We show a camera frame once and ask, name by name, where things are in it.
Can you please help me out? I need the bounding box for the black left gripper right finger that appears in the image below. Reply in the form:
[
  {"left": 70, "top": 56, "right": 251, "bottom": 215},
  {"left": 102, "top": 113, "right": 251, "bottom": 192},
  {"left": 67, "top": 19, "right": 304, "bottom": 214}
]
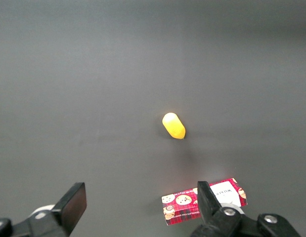
[{"left": 191, "top": 181, "right": 302, "bottom": 237}]

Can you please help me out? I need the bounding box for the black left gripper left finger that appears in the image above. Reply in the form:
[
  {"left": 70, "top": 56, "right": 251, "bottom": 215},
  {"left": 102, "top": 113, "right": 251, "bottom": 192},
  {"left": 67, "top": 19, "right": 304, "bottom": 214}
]
[{"left": 0, "top": 182, "right": 87, "bottom": 237}]

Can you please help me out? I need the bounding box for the yellow plastic capsule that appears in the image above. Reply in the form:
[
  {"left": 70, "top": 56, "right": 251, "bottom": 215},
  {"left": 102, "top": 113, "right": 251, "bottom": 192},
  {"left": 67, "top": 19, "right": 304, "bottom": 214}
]
[{"left": 162, "top": 112, "right": 186, "bottom": 141}]

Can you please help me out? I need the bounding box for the dark grey table mat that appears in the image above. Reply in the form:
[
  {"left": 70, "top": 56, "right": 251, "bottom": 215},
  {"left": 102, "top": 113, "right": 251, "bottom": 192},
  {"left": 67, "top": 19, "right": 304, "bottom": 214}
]
[{"left": 0, "top": 0, "right": 306, "bottom": 237}]

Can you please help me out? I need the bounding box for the red plaid cookie box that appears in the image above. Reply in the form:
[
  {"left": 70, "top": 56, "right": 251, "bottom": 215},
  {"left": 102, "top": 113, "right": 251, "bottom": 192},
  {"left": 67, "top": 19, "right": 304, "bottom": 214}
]
[{"left": 161, "top": 177, "right": 248, "bottom": 226}]

